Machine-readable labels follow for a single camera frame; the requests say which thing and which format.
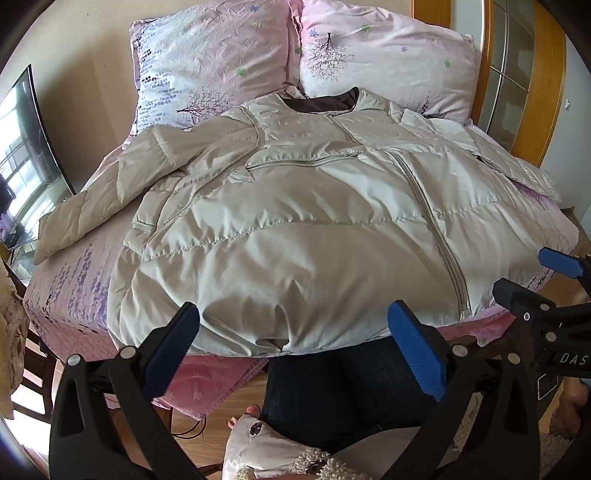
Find wooden chair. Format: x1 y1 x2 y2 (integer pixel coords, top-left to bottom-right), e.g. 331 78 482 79
0 258 61 421

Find window mirror panel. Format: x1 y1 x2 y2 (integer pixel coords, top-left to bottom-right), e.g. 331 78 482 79
0 65 77 243

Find person's dark-trousered legs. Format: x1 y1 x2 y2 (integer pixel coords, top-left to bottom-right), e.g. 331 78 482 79
263 339 444 455

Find wooden glass-panelled headboard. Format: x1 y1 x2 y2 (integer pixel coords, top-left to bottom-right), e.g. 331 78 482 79
411 0 568 169

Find beige puffer jacket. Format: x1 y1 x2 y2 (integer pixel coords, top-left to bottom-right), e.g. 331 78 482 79
34 87 580 358

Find black cable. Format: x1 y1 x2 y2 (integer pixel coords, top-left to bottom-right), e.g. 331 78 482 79
171 406 208 439

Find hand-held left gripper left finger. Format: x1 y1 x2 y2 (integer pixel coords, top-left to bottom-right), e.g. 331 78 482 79
48 302 201 480

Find yellowish patterned cloth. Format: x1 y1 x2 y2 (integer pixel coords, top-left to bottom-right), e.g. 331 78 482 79
0 265 28 398

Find white fleece-trimmed cloth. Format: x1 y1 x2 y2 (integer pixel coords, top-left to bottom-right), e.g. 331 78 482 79
222 411 384 480

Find pink floral bed sheet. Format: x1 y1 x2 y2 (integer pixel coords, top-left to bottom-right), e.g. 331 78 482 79
23 115 580 418

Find shaggy beige rug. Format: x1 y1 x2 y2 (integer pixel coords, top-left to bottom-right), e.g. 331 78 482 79
536 429 587 480

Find person's right hand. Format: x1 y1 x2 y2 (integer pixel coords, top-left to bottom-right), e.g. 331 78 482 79
556 378 591 437

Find pink floral pillow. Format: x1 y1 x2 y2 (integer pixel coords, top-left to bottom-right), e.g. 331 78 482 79
295 0 478 123
129 0 301 134

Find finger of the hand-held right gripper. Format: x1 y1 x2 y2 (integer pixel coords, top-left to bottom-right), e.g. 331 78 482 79
493 278 559 337
539 248 591 287

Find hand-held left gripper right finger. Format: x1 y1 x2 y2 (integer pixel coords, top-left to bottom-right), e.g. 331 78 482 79
383 300 541 480

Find person's foot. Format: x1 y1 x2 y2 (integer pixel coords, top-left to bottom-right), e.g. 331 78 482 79
227 404 262 428

